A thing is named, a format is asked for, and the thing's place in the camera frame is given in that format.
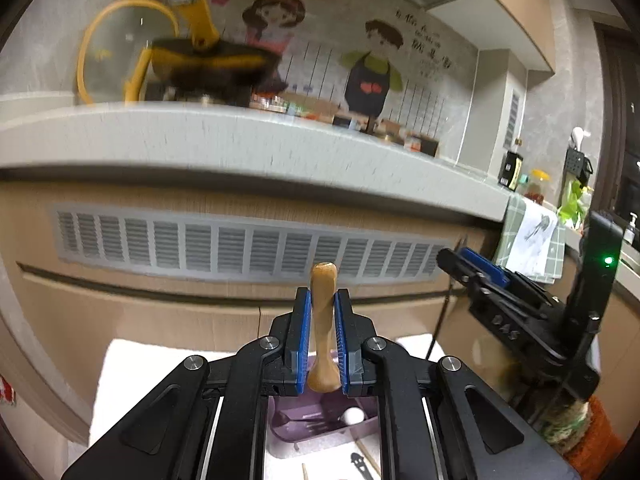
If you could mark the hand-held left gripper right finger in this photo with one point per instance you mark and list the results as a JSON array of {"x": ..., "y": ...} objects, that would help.
[{"x": 342, "y": 340}]

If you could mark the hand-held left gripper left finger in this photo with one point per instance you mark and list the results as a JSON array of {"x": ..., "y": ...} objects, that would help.
[{"x": 301, "y": 340}]

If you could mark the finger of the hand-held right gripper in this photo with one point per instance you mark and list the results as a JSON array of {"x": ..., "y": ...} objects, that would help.
[
  {"x": 452, "y": 262},
  {"x": 487, "y": 266}
]

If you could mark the purple utensil holder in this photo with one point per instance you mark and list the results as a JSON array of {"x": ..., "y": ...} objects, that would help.
[{"x": 320, "y": 407}]

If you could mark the green checked towel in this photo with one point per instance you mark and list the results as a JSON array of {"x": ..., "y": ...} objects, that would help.
[{"x": 532, "y": 235}]

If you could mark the white spoon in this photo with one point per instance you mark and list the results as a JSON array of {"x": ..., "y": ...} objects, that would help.
[{"x": 353, "y": 415}]

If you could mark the dark fork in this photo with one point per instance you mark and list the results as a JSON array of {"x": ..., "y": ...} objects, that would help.
[{"x": 310, "y": 422}]

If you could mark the jar with yellow lid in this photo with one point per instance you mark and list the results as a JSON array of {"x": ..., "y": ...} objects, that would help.
[{"x": 537, "y": 187}]

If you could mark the black sauce bottle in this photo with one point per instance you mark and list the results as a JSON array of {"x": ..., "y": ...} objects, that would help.
[{"x": 511, "y": 170}]

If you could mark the green plastic bag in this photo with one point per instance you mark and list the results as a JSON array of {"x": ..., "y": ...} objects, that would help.
[{"x": 572, "y": 205}]

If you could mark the black utensil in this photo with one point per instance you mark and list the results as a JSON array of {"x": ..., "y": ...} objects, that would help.
[{"x": 360, "y": 464}]

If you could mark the soap dispenser bottle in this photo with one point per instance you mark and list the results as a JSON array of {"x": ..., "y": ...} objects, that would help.
[{"x": 632, "y": 230}]

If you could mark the grey vent grille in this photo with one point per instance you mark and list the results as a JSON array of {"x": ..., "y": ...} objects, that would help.
[{"x": 200, "y": 245}]

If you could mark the white textured mat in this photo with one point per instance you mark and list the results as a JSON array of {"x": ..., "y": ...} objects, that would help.
[{"x": 145, "y": 390}]

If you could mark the patterned slipper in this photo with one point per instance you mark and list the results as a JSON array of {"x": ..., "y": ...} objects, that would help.
[{"x": 6, "y": 391}]

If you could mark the glass lid yellow rim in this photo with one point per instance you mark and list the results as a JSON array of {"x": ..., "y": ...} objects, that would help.
[{"x": 85, "y": 60}]

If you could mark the black wall rack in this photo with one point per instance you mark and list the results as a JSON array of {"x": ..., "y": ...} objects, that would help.
[{"x": 577, "y": 162}]

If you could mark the cartoon wall poster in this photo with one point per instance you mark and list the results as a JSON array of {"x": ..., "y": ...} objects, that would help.
[{"x": 370, "y": 85}]

